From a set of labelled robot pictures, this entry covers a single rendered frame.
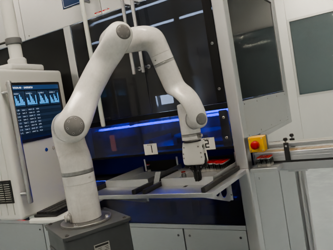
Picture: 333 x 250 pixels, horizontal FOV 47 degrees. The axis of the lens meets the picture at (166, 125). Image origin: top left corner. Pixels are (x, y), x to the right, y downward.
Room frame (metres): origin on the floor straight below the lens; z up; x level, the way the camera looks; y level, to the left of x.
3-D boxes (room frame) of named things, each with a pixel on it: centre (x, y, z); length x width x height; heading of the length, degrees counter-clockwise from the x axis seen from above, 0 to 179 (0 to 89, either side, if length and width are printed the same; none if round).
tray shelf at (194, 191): (1.86, 0.04, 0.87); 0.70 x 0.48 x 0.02; 59
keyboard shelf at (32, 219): (2.02, 0.59, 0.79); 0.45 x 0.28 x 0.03; 156
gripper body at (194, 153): (1.63, -0.10, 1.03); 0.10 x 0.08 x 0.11; 59
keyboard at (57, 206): (2.01, 0.57, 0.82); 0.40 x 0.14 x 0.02; 156
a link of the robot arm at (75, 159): (1.47, 0.37, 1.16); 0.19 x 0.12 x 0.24; 23
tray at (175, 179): (1.82, -0.13, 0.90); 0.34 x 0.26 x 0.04; 150
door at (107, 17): (2.19, 0.27, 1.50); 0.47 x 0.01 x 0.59; 59
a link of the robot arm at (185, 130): (1.62, -0.10, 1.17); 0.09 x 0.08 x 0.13; 23
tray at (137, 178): (2.01, 0.15, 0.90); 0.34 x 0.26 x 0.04; 149
